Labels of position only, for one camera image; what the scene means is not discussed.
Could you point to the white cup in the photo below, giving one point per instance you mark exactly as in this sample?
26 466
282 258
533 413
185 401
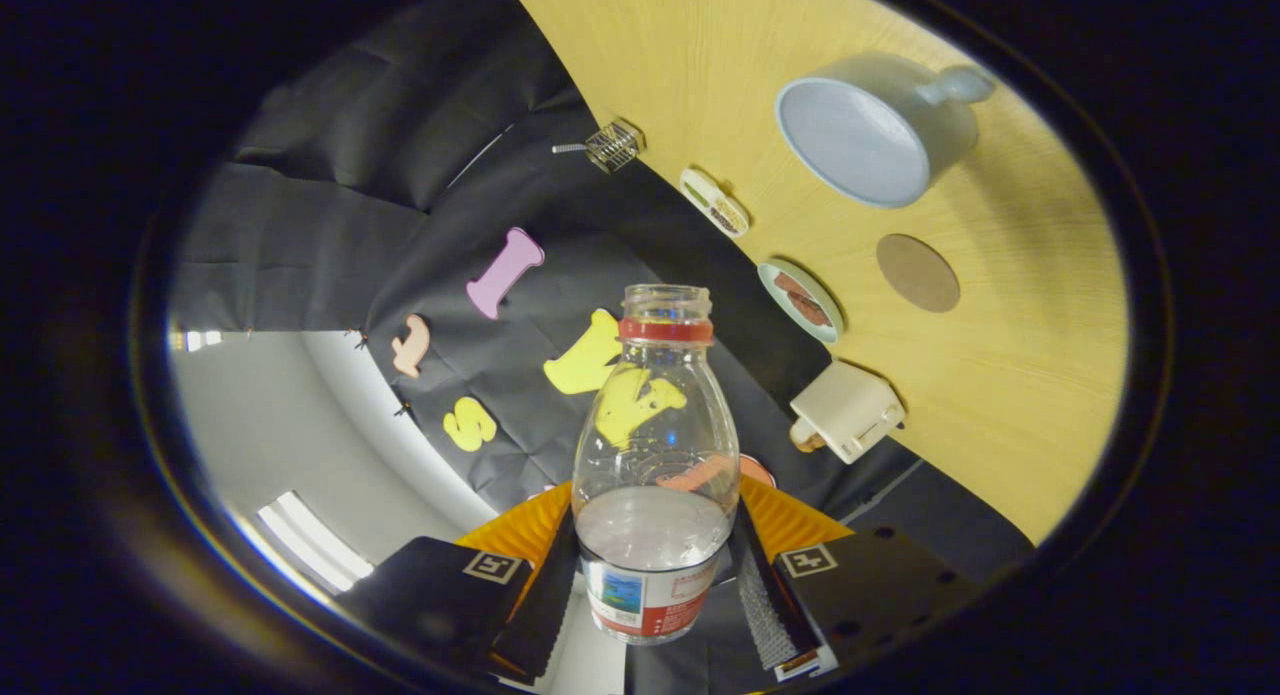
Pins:
850 135

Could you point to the wooden table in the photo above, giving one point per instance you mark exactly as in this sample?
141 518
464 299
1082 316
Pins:
1030 375

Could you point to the cream toaster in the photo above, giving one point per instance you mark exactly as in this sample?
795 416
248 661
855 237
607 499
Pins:
850 410

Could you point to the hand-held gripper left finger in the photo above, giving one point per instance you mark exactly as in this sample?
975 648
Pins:
540 605

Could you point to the brown meat piece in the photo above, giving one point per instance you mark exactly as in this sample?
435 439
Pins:
813 311
795 285

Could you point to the long ceiling light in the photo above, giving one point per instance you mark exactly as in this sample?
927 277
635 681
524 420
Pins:
310 540

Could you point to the round brown coaster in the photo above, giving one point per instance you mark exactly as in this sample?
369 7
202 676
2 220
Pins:
918 273

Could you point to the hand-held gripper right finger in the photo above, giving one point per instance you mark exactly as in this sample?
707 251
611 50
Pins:
770 605

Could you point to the white divided snack dish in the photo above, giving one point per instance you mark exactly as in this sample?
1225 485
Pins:
715 203

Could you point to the small ceiling light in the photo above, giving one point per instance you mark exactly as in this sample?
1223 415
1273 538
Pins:
195 340

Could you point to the toast slice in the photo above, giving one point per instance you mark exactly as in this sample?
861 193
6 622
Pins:
803 437

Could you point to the pale green plate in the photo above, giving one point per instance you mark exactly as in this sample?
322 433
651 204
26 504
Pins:
768 280

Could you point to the clear plastic juice bottle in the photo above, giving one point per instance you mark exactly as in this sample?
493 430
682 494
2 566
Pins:
650 535

